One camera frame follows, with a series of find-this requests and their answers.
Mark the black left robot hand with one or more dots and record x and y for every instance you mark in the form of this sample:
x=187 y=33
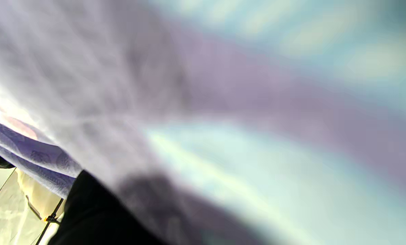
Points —
x=94 y=221

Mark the white backdrop sheet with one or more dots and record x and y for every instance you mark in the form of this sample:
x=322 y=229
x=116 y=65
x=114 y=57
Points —
x=12 y=211

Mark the blue leaf-print pillowcase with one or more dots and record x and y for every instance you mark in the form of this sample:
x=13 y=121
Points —
x=223 y=85

